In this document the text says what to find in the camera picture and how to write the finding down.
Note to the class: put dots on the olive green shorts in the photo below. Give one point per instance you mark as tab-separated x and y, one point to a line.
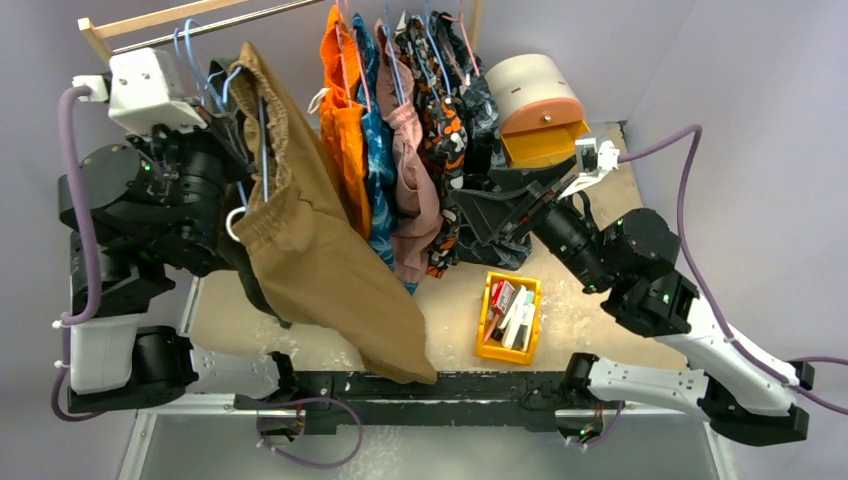
248	278

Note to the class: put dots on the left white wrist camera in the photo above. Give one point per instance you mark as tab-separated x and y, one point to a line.
143	90

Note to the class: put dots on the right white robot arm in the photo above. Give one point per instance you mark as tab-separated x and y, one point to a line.
740	391

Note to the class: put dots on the light blue wire hanger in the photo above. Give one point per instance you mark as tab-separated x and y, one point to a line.
264	146

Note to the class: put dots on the cream orange drawer box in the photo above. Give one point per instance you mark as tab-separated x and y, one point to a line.
540	116

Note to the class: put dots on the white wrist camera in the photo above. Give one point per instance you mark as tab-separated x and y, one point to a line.
143	90
596	157

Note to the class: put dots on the wooden clothes rack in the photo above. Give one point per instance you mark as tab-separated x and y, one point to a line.
152	29

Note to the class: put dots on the blue patterned shorts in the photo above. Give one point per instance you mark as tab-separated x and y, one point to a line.
381	177

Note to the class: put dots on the orange black patterned shorts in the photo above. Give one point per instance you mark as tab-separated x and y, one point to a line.
443	147

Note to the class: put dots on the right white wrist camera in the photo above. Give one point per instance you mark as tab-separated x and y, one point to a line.
596	157

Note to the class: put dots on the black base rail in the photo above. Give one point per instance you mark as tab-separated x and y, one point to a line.
536	401

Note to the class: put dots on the pink shorts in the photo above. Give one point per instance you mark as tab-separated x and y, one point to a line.
416	198

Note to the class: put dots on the yellow bin with items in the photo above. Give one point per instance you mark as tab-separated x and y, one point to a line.
509	325

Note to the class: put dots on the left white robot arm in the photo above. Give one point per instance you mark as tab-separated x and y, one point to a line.
135	209

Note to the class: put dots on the dark grey patterned shorts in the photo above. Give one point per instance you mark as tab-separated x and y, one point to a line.
480	117

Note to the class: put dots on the tan brown shorts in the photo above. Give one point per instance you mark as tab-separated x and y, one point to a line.
312	266

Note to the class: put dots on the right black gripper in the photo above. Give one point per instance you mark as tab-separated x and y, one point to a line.
531	208

